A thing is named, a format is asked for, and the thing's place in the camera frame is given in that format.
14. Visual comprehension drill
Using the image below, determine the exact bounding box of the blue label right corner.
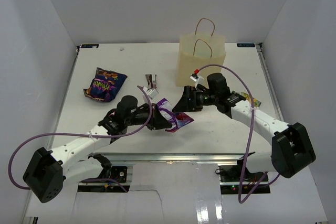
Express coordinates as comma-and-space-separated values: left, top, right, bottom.
237, 43, 255, 48

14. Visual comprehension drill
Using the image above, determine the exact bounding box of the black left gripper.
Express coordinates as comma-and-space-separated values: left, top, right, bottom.
125, 103, 172, 130

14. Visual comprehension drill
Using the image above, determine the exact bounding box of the green yellow Fox's candy bag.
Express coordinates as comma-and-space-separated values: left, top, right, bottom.
234, 91, 261, 108

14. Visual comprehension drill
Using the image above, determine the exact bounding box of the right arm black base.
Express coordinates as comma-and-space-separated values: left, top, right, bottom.
214, 165, 271, 195

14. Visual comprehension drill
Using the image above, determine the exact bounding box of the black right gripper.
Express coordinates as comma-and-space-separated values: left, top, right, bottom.
172, 86, 218, 112

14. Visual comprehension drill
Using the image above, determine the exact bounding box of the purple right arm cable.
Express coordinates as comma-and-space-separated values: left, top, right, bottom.
198, 64, 280, 204

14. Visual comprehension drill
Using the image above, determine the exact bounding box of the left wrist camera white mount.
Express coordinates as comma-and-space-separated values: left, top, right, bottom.
142, 87, 159, 100

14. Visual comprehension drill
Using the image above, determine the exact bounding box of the purple snack pouch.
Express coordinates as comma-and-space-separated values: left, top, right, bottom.
157, 98, 194, 133

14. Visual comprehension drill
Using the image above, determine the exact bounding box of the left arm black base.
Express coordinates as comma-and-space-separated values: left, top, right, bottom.
77, 154, 130, 193

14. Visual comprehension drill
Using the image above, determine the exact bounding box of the aluminium table front rail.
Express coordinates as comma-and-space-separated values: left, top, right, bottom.
97, 153, 244, 163

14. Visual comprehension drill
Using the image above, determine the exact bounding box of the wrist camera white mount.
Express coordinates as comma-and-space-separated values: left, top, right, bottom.
190, 69, 204, 87
142, 87, 159, 100

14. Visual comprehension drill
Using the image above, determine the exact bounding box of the blue label left corner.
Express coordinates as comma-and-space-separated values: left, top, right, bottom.
80, 44, 99, 49

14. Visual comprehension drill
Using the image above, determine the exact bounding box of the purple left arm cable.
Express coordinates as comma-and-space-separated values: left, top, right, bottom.
8, 85, 154, 190

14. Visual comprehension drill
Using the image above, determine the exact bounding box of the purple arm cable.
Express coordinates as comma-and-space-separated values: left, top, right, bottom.
198, 64, 280, 204
8, 85, 154, 190

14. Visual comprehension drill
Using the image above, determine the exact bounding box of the beige paper bag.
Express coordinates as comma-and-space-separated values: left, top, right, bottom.
175, 18, 226, 87

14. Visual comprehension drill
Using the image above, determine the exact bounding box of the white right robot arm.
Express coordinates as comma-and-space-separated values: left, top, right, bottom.
173, 73, 316, 182

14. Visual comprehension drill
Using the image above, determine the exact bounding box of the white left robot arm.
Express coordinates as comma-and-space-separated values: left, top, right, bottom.
23, 95, 172, 203

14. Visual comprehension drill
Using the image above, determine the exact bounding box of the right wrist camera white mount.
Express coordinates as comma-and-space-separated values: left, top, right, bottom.
190, 69, 204, 87

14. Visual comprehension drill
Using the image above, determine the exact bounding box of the blue label corner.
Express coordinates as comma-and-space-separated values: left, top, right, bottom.
237, 43, 255, 48
80, 44, 99, 49

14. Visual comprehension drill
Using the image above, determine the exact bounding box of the brown chocolate bar wrapper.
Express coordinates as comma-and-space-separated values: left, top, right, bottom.
145, 74, 157, 89

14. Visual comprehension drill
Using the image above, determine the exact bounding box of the dark blue Kroks chip bag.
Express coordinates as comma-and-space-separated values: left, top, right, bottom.
83, 67, 128, 103

